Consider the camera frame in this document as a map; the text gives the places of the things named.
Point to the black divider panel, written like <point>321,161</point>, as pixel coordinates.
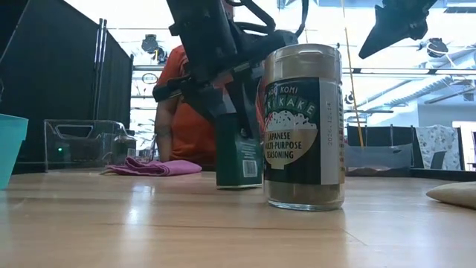
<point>379,134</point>

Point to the tan cloth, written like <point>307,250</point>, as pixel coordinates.
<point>453,194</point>

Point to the teal plastic tray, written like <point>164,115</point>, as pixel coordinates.
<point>11,149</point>

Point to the purple cloth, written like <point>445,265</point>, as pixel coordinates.
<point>163,168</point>

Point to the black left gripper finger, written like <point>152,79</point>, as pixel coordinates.
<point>208,100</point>
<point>247,104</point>

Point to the grey translucent bin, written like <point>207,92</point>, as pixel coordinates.
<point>375,158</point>

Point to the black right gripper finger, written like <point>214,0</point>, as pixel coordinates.
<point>394,22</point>

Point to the paper cup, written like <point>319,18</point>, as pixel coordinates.
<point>294,130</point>

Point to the person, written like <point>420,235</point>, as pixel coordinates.
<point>186,137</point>

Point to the metal partition poles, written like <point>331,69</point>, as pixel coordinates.
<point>100,56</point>

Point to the small dark block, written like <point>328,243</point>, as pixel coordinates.
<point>238,164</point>

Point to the white patterned cloth panel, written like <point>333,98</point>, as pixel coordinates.
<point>435,141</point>

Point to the clear plastic bin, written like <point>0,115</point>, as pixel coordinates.
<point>50,149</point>

